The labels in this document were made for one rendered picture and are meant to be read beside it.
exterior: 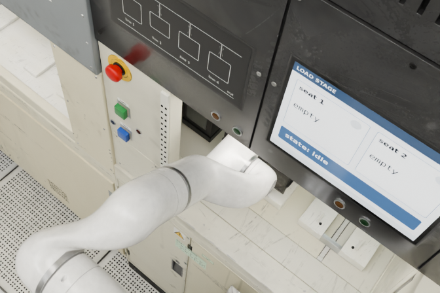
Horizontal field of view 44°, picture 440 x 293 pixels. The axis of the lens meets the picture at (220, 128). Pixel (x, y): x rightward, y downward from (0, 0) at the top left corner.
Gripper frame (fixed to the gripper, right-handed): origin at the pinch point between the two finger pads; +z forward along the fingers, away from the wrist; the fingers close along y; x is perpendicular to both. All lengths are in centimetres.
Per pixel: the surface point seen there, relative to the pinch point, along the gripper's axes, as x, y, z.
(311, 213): -31.2, 19.0, -6.8
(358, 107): 46, 20, -31
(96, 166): -46, -42, -30
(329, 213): -31.1, 22.8, -3.5
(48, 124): -44, -63, -30
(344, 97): 46, 18, -31
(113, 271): -121, -36, -36
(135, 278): -121, -27, -32
